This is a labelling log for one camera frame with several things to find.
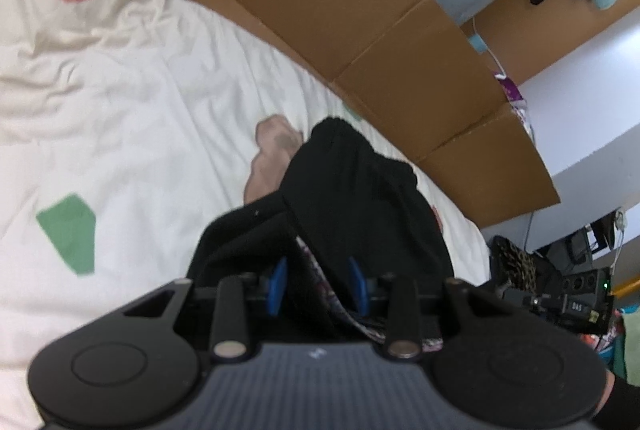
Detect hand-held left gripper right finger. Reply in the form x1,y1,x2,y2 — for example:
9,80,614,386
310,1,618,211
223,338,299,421
346,256,502,360

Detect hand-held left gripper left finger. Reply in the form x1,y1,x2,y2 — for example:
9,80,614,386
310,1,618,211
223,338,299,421
119,256,289,359

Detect floral patterned cloth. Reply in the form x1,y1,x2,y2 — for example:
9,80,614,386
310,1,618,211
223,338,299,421
295,235,443,353

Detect black shorts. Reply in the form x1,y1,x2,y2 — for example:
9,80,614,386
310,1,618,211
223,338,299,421
186,116,456,341

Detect black power strip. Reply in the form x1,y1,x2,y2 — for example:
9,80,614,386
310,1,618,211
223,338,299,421
560,269,616,297

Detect leopard print cloth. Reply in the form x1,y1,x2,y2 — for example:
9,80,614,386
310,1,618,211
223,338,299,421
490,235,553,296

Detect teal patterned garment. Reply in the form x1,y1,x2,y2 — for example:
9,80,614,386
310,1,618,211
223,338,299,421
617,305,640,383

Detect purple white plastic bag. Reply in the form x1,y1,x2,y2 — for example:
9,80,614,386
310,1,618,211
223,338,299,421
494,71,532,131

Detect white printed bedsheet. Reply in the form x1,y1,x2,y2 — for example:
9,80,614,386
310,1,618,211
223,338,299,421
0,0,493,430

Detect brown cardboard sheet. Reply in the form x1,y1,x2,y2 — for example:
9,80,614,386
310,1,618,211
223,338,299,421
460,0,640,86
182,0,562,229

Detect white cable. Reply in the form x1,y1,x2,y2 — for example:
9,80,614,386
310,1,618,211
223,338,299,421
470,16,508,78

